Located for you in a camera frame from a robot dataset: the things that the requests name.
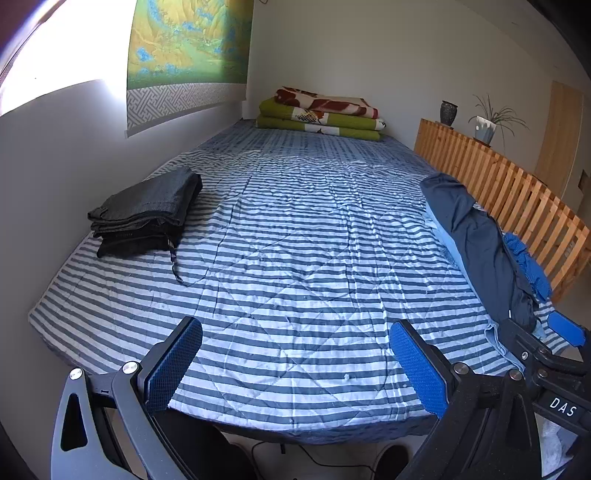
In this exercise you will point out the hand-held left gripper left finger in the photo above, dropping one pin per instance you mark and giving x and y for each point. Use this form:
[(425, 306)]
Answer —
[(173, 364)]

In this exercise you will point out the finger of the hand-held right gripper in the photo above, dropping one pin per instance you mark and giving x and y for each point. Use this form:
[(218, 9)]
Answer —
[(568, 328), (519, 344)]

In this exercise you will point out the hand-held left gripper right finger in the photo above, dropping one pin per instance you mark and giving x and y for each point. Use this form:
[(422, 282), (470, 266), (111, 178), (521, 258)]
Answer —
[(420, 369)]

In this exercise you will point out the light blue garment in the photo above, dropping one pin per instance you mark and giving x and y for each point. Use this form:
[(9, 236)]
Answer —
[(498, 346)]

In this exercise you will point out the navy pants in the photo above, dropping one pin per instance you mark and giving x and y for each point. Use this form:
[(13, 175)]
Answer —
[(475, 235)]

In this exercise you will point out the white fluffy cloth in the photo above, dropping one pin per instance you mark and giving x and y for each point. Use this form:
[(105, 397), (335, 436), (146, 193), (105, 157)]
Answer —
[(551, 447)]

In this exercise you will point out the bright blue knit garment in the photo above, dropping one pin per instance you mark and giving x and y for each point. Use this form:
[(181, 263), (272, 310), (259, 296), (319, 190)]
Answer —
[(531, 267)]

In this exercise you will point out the person's left leg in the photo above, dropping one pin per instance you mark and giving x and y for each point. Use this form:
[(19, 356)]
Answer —
[(217, 447)]

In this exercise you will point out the person's leg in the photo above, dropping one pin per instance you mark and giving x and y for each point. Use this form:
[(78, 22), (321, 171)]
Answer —
[(392, 464), (217, 447)]

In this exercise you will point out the person's right leg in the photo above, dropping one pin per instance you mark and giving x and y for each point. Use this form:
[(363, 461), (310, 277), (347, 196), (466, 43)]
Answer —
[(392, 464)]

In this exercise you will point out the wooden slatted partition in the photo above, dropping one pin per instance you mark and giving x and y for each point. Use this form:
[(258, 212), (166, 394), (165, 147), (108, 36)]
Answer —
[(517, 184)]

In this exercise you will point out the blue white striped quilt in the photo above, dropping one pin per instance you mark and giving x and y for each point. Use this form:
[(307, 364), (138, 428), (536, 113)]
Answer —
[(300, 258)]

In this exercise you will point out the stack of folded dark clothes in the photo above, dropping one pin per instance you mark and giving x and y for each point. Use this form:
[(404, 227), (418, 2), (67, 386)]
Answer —
[(147, 194)]

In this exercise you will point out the wooden door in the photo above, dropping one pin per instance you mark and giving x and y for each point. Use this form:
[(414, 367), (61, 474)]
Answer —
[(561, 134)]

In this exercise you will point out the potted plant in pale pot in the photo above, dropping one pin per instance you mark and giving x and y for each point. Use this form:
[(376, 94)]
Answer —
[(485, 131)]

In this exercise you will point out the dark ceramic vase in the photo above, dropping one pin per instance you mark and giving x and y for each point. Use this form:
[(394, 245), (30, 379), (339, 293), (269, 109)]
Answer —
[(448, 113)]

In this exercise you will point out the green patterned folded quilt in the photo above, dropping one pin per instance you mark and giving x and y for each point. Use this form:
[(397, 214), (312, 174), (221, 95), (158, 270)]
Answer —
[(277, 110)]

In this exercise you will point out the red cream folded blanket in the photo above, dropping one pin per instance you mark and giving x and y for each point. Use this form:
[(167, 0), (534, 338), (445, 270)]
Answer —
[(332, 104)]

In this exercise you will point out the landscape wall scroll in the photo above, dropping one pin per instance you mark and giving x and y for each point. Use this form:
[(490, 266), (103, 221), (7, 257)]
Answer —
[(184, 41)]

